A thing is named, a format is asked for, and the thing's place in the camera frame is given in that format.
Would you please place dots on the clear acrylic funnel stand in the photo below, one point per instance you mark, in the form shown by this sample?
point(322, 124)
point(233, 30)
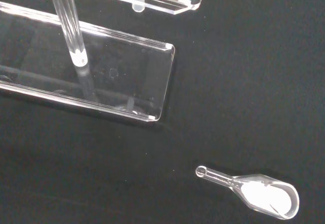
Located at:
point(132, 81)

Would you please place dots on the black bench cloth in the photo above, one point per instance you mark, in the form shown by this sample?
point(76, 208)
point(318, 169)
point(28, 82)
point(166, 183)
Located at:
point(241, 81)

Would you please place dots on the glass weighing funnel with powder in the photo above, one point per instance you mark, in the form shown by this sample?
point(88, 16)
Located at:
point(264, 196)

